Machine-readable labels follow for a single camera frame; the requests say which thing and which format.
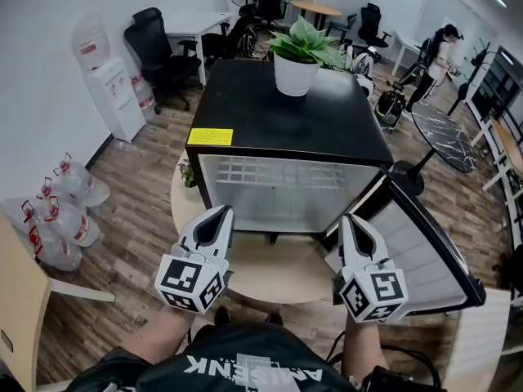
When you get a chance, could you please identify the white slatted table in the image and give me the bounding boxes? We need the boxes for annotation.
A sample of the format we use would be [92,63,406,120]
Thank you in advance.
[447,287,514,383]

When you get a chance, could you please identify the white water dispenser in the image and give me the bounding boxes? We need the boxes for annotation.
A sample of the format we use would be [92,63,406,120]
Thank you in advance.
[83,57,147,144]

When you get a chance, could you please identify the white office desk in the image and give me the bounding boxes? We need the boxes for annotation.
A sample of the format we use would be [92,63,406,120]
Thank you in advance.
[391,29,424,77]
[165,11,233,89]

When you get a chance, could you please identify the person's left forearm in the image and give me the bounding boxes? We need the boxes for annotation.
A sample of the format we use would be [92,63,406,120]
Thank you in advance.
[122,304,197,365]

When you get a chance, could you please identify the round wooden table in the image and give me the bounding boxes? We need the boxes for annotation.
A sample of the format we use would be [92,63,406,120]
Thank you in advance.
[289,0,343,30]

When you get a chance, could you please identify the large clear dispenser bottle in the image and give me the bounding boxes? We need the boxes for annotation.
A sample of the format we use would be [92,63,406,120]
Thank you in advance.
[71,11,112,72]

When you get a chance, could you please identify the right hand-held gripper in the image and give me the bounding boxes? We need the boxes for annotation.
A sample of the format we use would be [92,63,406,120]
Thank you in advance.
[333,213,409,323]

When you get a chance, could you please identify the light wooden table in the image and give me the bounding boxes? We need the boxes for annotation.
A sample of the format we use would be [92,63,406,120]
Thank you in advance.
[0,208,117,387]

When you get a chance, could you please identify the white wire fridge shelf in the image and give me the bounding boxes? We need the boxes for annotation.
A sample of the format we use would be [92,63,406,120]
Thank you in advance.
[214,156,348,187]

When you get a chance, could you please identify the small black armchair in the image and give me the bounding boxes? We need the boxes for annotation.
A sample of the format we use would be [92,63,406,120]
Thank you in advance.
[326,13,359,44]

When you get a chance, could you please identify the black cable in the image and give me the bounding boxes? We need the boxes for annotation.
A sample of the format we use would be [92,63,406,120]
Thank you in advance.
[326,328,443,392]

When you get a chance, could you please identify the black marble round table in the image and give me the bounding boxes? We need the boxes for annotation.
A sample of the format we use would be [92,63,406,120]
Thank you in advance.
[387,103,477,198]

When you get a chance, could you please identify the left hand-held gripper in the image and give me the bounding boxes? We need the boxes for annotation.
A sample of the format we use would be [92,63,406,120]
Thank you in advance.
[154,205,236,314]

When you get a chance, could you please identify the small plant in white pot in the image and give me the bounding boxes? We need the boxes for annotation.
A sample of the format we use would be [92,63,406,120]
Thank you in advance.
[178,160,197,189]

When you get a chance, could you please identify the black coat rack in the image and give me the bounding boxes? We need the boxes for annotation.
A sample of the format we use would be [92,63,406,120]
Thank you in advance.
[447,41,491,117]

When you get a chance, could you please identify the black backpack white trim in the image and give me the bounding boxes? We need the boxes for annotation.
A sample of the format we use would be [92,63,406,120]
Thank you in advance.
[237,29,258,59]

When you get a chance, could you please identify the person's right forearm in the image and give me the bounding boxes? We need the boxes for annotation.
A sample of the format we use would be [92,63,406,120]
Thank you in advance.
[341,312,389,379]

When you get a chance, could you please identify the clear water jug red label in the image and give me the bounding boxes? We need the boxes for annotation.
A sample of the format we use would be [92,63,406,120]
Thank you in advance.
[129,73,157,122]

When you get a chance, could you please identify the person's black printed t-shirt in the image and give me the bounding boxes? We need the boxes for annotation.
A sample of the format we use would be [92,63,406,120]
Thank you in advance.
[69,323,360,392]

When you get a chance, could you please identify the round beige platform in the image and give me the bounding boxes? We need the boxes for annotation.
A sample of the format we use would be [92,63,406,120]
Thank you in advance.
[169,153,348,305]

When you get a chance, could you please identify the black waist pack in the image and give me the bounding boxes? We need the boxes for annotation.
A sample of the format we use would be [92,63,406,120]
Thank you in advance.
[363,365,413,392]

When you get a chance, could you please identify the large plant in white pot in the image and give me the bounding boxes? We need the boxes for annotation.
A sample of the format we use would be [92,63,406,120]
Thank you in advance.
[267,16,348,97]

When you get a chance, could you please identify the wooden table white legs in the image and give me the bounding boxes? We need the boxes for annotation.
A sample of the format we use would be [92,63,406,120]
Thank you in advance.
[469,116,523,191]

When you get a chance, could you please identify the empty water jug red handle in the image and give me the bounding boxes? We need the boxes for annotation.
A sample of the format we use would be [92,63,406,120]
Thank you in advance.
[0,197,42,236]
[52,152,111,207]
[35,176,62,203]
[42,195,103,247]
[28,226,83,272]

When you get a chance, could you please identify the black mesh office chair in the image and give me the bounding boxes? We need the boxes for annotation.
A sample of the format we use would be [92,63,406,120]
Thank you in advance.
[123,7,203,116]

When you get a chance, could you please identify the black mini fridge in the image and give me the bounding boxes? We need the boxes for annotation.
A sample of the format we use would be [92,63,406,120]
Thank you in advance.
[185,59,396,247]

